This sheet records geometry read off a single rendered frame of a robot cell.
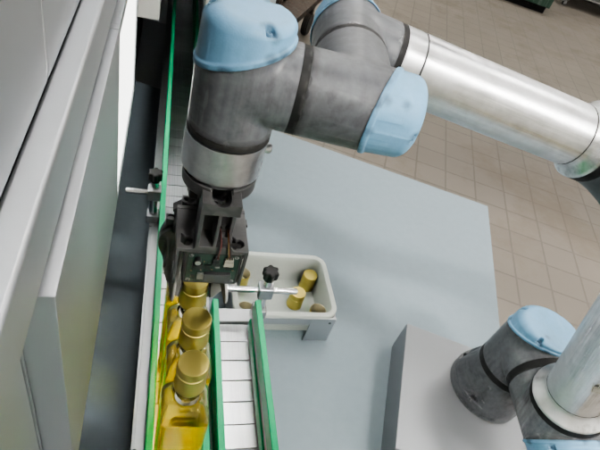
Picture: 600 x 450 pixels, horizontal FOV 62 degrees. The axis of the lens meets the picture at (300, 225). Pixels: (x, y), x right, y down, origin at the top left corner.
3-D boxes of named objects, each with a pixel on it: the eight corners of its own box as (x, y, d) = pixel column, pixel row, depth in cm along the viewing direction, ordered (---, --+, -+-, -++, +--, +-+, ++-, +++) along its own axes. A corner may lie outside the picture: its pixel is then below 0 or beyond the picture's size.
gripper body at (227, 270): (167, 287, 51) (179, 198, 43) (170, 228, 57) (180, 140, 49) (241, 289, 53) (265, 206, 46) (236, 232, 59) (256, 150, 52)
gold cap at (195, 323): (178, 327, 62) (181, 304, 59) (207, 327, 63) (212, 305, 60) (178, 352, 59) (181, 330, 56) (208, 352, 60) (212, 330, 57)
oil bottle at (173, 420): (152, 447, 73) (162, 372, 59) (191, 445, 75) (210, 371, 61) (150, 488, 70) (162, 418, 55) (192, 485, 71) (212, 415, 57)
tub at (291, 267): (222, 274, 117) (229, 249, 111) (313, 279, 123) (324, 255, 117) (227, 338, 105) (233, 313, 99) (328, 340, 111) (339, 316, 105)
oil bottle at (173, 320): (158, 376, 82) (169, 294, 68) (193, 375, 83) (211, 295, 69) (156, 409, 78) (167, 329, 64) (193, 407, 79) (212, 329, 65)
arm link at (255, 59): (311, 44, 36) (191, 12, 34) (276, 166, 43) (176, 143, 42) (311, 5, 42) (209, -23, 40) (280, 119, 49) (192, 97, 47)
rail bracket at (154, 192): (125, 212, 107) (127, 162, 98) (159, 214, 109) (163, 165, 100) (123, 225, 104) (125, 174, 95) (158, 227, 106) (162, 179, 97)
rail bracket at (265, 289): (200, 304, 93) (209, 260, 85) (287, 307, 98) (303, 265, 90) (200, 318, 91) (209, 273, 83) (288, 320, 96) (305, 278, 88)
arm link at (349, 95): (420, 41, 47) (306, 10, 45) (441, 104, 39) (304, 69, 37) (388, 112, 52) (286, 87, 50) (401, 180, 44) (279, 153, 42)
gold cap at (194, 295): (178, 288, 66) (181, 267, 63) (205, 289, 67) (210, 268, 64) (178, 311, 63) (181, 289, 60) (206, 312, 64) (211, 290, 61)
